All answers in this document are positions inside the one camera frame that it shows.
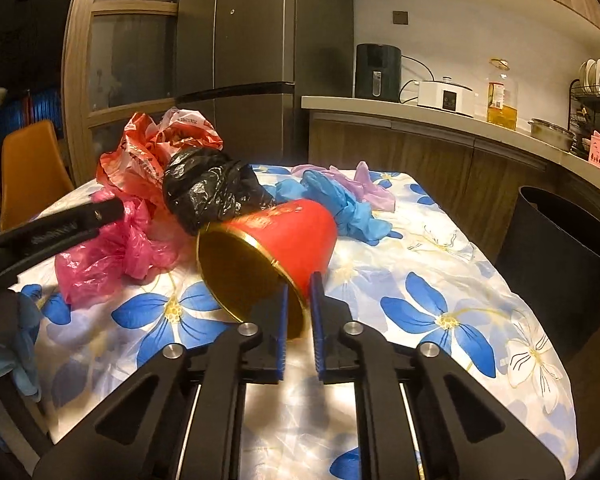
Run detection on dark grey refrigerator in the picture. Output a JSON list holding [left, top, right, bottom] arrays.
[[172, 0, 356, 171]]

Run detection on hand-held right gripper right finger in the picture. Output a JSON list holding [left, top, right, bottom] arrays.
[[310, 272, 566, 480]]

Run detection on kitchen counter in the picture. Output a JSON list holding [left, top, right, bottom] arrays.
[[301, 95, 600, 266]]

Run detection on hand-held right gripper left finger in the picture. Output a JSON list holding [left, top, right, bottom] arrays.
[[32, 285, 288, 480]]

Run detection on black air fryer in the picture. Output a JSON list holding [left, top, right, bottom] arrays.
[[355, 43, 402, 102]]

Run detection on red paper cup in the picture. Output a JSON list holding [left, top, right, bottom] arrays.
[[196, 198, 338, 339]]

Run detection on orange plastic bag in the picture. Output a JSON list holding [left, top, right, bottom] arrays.
[[96, 107, 223, 202]]

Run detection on cooking oil bottle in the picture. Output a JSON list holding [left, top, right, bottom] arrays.
[[486, 58, 518, 131]]

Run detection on white rice cooker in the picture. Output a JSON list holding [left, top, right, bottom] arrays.
[[416, 77, 476, 111]]

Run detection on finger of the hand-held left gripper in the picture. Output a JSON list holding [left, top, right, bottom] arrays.
[[0, 195, 127, 286]]

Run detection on blue ribbed panel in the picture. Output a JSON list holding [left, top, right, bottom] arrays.
[[0, 87, 61, 136]]

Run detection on pink plastic bag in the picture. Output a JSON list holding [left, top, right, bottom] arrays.
[[55, 187, 181, 308]]

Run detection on black plastic bag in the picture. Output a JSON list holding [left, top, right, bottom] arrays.
[[162, 148, 276, 236]]

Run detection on orange chair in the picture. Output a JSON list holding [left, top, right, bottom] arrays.
[[0, 120, 76, 233]]

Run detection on blue floral tablecloth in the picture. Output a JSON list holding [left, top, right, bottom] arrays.
[[7, 162, 581, 480]]

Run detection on black trash bin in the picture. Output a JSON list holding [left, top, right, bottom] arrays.
[[495, 186, 600, 361]]

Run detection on person's left hand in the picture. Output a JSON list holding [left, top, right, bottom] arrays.
[[0, 292, 43, 402]]

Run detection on black dish rack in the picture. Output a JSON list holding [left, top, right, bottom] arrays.
[[567, 59, 600, 153]]

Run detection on metal pot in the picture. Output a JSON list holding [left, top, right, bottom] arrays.
[[527, 118, 576, 151]]

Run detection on blue rubber glove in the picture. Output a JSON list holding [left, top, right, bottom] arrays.
[[275, 170, 402, 247]]

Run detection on wooden glass-door cabinet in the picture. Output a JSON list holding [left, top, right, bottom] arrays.
[[61, 0, 181, 186]]

